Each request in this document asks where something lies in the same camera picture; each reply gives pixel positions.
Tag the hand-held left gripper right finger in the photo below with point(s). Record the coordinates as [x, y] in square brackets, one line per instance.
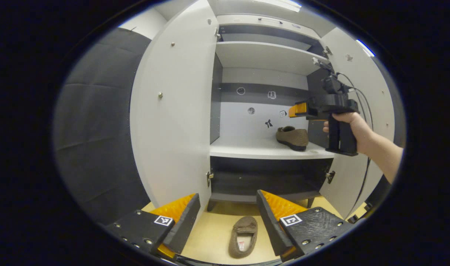
[271, 225]

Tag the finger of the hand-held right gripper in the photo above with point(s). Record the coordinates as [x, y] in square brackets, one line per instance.
[299, 110]

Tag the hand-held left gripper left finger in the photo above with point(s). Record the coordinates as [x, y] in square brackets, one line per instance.
[184, 229]

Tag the brown fuzzy shoe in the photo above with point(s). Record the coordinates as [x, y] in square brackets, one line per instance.
[243, 229]
[293, 136]

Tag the white shoe cabinet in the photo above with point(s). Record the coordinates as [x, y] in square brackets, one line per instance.
[262, 55]

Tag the white shoe cabinet door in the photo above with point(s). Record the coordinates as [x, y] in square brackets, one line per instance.
[343, 184]
[173, 129]

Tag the ceiling light panel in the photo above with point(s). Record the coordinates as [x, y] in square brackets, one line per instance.
[280, 3]
[365, 48]

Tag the black backdrop cloth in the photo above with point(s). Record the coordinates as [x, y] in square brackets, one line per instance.
[99, 129]

